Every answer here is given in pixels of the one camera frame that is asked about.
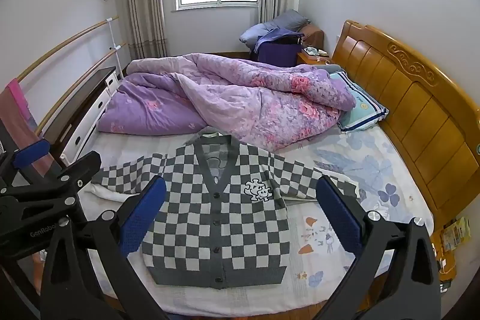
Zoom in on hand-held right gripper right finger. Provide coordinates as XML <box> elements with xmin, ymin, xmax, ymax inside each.
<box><xmin>316</xmin><ymin>175</ymin><xmax>443</xmax><ymax>320</ymax></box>

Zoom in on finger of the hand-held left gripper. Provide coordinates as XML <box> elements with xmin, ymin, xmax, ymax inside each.
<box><xmin>0</xmin><ymin>140</ymin><xmax>62</xmax><ymax>195</ymax></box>
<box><xmin>52</xmin><ymin>151</ymin><xmax>103</xmax><ymax>208</ymax></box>

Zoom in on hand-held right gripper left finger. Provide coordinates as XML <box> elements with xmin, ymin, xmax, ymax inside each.
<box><xmin>39</xmin><ymin>175</ymin><xmax>173</xmax><ymax>320</ymax></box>

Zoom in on grey white checkered cardigan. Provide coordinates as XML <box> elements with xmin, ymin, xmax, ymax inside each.
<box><xmin>91</xmin><ymin>130</ymin><xmax>361</xmax><ymax>290</ymax></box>

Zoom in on pink cloth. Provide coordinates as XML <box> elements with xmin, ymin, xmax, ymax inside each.
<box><xmin>0</xmin><ymin>78</ymin><xmax>40</xmax><ymax>144</ymax></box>

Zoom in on white dresser with dark top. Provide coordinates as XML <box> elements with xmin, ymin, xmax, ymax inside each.
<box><xmin>37</xmin><ymin>66</ymin><xmax>120</xmax><ymax>165</ymax></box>

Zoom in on printed white bedsheet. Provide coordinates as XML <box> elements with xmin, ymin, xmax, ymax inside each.
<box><xmin>64</xmin><ymin>125</ymin><xmax>436</xmax><ymax>317</ymax></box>

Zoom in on orange wooden bedside table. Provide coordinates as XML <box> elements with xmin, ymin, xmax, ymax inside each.
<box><xmin>430</xmin><ymin>228</ymin><xmax>459</xmax><ymax>292</ymax></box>

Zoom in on blue striped pillow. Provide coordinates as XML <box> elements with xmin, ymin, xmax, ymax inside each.
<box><xmin>330</xmin><ymin>70</ymin><xmax>390</xmax><ymax>134</ymax></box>

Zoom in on yellow packet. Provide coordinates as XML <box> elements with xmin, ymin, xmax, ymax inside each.
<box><xmin>442</xmin><ymin>217</ymin><xmax>471</xmax><ymax>251</ymax></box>

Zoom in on purple floral quilt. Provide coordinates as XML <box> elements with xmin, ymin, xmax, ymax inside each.
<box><xmin>97</xmin><ymin>53</ymin><xmax>357</xmax><ymax>152</ymax></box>

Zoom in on wooden nightstand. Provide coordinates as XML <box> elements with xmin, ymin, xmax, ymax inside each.
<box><xmin>297</xmin><ymin>52</ymin><xmax>332</xmax><ymax>66</ymax></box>

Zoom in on grey pillow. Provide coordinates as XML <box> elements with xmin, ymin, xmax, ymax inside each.
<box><xmin>270</xmin><ymin>10</ymin><xmax>311</xmax><ymax>33</ymax></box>

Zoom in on wooden barre rail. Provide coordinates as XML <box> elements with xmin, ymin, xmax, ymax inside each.
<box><xmin>17</xmin><ymin>17</ymin><xmax>119</xmax><ymax>81</ymax></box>
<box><xmin>35</xmin><ymin>46</ymin><xmax>122</xmax><ymax>135</ymax></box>

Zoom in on white barre post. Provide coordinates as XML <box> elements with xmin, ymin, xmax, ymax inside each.
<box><xmin>107</xmin><ymin>17</ymin><xmax>124</xmax><ymax>79</ymax></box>

